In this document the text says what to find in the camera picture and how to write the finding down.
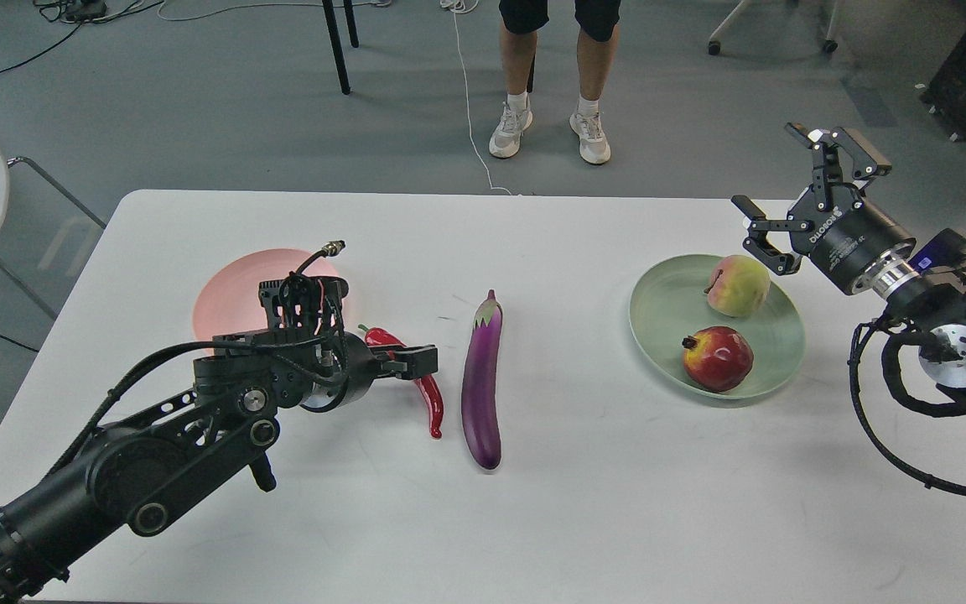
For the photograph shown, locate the white floor cable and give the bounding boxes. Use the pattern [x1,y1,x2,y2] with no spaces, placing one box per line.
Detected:
[439,0,522,196]

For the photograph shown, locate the pink plate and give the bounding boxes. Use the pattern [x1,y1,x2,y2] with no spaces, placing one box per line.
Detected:
[192,248,312,341]

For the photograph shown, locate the red pomegranate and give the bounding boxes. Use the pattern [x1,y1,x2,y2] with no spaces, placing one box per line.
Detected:
[681,325,755,393]

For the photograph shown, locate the green plate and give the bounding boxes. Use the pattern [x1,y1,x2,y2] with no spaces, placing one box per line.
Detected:
[627,255,808,401]

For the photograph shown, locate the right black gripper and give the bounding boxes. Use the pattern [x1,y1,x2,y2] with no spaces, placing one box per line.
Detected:
[731,122,916,295]

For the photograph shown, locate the yellow-pink peach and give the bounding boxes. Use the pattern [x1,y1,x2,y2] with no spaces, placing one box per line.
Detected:
[704,255,771,318]

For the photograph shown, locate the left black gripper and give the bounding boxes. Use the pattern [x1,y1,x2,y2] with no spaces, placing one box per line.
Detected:
[299,334,439,413]

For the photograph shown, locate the office chair base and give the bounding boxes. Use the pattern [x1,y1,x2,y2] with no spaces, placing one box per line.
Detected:
[705,1,847,58]

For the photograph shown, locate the black floor cables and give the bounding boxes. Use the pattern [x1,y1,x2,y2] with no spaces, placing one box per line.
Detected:
[0,0,165,89]

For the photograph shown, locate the black table legs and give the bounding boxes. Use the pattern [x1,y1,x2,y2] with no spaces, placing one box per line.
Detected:
[319,0,360,96]

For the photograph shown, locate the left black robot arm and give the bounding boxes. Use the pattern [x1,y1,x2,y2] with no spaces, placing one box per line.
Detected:
[0,241,439,603]

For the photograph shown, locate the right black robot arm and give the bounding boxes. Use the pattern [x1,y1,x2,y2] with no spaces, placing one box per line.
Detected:
[732,122,966,497]

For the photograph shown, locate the purple eggplant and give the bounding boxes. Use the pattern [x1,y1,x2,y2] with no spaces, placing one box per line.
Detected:
[461,289,503,471]

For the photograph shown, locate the red chili pepper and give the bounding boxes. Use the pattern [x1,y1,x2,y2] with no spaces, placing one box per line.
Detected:
[357,324,444,440]

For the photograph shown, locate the standing person legs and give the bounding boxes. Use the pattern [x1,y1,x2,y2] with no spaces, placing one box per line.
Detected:
[488,0,622,165]

